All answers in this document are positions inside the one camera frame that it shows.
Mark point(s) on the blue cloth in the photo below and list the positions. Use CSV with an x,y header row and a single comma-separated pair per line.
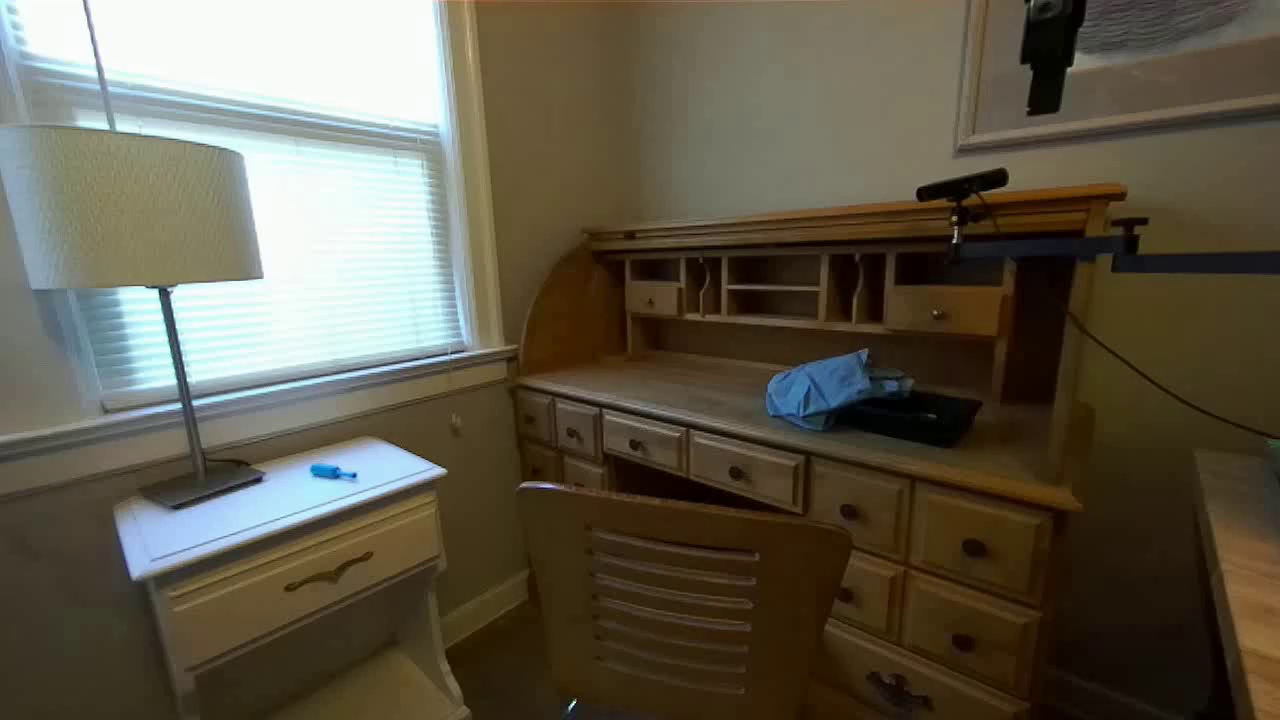
x,y
820,385

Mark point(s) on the light wooden slatted chair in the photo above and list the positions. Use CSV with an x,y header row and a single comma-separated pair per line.
x,y
680,601

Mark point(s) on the bed with beige cover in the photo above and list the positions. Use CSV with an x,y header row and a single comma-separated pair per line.
x,y
694,385

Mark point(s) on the black tray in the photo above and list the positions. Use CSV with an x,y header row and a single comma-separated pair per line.
x,y
922,417

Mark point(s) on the white window blinds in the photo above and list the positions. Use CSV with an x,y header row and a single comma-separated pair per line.
x,y
333,254

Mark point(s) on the small blue marker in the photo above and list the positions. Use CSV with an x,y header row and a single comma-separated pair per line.
x,y
328,471

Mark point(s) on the white nightstand with drawer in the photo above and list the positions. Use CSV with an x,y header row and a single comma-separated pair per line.
x,y
294,582

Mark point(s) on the white framed window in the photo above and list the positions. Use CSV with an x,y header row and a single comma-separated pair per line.
x,y
264,54

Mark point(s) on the white shade table lamp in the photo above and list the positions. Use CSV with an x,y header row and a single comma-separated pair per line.
x,y
127,202

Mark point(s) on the light wooden side table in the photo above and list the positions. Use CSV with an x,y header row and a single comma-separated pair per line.
x,y
1244,573

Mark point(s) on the black bar camera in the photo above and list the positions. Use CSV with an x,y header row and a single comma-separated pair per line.
x,y
962,187

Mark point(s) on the framed wall picture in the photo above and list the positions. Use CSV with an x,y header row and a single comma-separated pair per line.
x,y
1135,67

